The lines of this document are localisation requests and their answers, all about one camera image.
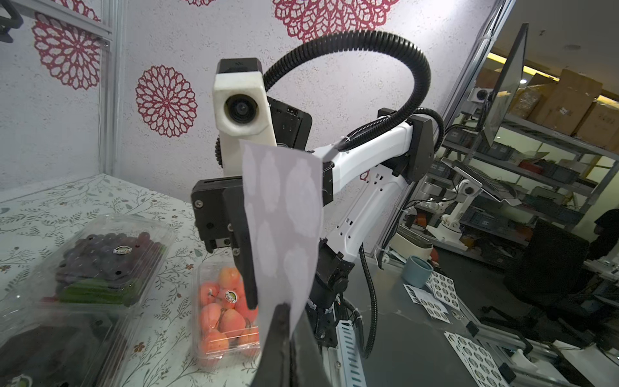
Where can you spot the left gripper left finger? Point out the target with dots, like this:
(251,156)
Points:
(274,367)

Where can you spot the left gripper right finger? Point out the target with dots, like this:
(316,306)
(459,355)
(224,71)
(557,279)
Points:
(306,364)

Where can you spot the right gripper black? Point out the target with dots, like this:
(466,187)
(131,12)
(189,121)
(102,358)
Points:
(273,208)

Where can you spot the white sticker label sheet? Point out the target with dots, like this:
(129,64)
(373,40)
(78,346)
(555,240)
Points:
(281,278)

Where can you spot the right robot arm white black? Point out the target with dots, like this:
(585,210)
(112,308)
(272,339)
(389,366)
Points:
(400,165)

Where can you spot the round fruit sticker on box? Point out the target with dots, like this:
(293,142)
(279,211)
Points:
(19,381)

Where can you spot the storage shelving with boxes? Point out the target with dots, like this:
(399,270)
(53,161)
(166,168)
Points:
(522,131)

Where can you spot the round sticker on peach box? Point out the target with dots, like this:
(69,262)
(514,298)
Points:
(230,298)

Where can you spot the round sticker on grape box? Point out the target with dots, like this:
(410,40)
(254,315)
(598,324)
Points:
(122,250)

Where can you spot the purple grape clamshell box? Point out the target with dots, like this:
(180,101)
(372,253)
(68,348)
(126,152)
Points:
(84,270)

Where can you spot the teal cup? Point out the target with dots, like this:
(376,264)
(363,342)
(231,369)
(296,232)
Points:
(416,272)

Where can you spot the sticker sheet on table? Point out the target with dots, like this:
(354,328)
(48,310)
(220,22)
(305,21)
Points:
(477,360)
(438,298)

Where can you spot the floral table mat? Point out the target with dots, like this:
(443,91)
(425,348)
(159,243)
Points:
(160,353)

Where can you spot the blackberry clamshell box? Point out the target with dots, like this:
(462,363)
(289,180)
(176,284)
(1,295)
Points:
(66,345)

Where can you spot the black office chair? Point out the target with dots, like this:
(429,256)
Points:
(543,276)

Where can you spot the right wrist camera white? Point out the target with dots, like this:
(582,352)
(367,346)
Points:
(241,110)

